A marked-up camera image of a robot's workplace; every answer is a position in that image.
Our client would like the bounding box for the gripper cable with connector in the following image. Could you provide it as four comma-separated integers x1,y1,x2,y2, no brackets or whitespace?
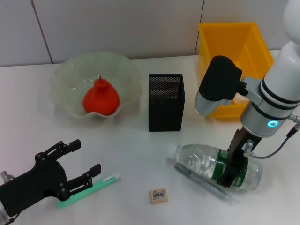
0,170,17,223
243,114,300,160

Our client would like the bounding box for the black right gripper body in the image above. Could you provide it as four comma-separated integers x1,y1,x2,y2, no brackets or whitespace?
226,127,263,165

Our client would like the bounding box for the right gripper cable with connector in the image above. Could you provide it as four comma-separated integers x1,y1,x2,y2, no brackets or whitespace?
243,114,300,160

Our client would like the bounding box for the clear water bottle green label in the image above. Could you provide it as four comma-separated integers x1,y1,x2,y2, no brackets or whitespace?
166,142,263,194

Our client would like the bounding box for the yellow plastic bin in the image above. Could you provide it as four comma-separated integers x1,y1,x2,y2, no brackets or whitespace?
198,22,275,121

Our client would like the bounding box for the green pen white tip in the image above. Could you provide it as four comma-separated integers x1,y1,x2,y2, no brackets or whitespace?
56,172,121,209

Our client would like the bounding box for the pale green glass fruit plate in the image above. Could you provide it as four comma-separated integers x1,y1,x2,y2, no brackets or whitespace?
48,51,144,119

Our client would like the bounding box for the grey marker pen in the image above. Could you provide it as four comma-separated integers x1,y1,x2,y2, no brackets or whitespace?
174,163,239,205

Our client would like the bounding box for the beige eraser with barcode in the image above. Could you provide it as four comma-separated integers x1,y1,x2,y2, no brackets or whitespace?
149,188,169,205

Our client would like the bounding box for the left gripper cable with connector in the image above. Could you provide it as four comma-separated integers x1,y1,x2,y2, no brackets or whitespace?
0,170,17,223

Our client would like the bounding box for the black mesh pen holder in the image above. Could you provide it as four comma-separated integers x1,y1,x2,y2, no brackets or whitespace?
148,73,186,132

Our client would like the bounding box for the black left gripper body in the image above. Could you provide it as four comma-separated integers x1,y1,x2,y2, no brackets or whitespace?
0,152,70,218

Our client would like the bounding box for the red-orange toy orange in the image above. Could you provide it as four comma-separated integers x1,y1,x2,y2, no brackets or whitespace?
82,75,120,116

